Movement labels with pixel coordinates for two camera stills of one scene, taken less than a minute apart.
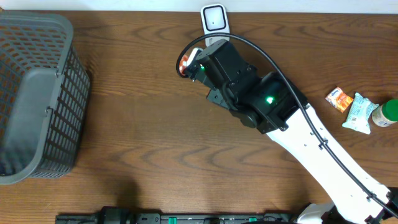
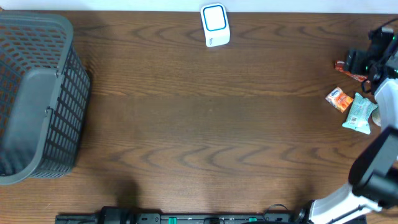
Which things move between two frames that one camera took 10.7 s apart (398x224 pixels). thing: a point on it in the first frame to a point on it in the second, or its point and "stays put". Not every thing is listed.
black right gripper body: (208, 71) to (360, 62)
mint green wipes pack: (359, 114) stays put
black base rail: (122, 216) stays put
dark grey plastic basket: (44, 95) stays put
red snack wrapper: (183, 64) to (339, 65)
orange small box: (339, 99) stays put
